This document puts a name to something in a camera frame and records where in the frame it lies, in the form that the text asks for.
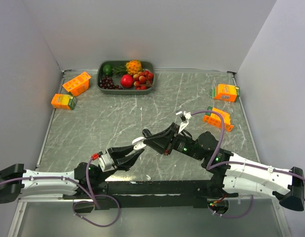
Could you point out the green lime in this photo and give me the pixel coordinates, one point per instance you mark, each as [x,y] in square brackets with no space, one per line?
[107,70]

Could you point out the grey-green fruit tray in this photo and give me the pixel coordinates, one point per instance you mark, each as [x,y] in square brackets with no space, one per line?
[116,79]

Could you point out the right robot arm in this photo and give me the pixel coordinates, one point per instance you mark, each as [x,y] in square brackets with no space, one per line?
[232,174]

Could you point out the red apple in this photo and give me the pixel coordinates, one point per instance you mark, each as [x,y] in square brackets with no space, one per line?
[127,81]

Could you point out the green leafy sprig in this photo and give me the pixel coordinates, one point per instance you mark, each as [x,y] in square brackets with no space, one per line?
[119,70]

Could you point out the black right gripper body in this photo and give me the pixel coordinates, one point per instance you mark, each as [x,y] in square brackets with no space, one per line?
[182,144]

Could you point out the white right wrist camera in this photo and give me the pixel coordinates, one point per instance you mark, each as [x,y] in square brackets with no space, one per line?
[185,117]

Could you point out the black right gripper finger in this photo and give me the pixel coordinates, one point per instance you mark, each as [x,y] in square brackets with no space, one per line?
[168,133]
[160,145]

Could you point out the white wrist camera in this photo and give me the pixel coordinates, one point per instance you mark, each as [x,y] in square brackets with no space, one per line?
[185,117]
[105,161]

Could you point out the white earbud charging case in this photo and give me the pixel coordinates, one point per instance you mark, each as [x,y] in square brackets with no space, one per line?
[138,143]

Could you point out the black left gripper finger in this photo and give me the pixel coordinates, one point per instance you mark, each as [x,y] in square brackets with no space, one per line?
[120,152]
[134,156]

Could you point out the orange box back right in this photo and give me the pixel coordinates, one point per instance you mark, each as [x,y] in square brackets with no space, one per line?
[225,92]

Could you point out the black earbud charging case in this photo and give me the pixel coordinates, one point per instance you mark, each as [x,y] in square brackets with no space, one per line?
[146,133]

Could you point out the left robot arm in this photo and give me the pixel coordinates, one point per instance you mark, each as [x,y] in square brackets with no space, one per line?
[87,178]

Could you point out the orange green box left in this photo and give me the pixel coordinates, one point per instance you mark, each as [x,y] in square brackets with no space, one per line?
[64,101]

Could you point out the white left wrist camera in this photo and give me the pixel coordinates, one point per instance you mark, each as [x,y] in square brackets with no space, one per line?
[105,161]

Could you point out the red lychee bunch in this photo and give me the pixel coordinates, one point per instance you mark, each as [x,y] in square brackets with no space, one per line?
[143,80]

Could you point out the orange box back left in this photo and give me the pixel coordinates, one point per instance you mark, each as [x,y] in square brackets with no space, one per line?
[77,85]

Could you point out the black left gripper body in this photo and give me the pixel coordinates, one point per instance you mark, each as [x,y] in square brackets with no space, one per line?
[114,160]

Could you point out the dark grape bunch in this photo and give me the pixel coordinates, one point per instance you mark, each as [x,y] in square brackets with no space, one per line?
[107,83]

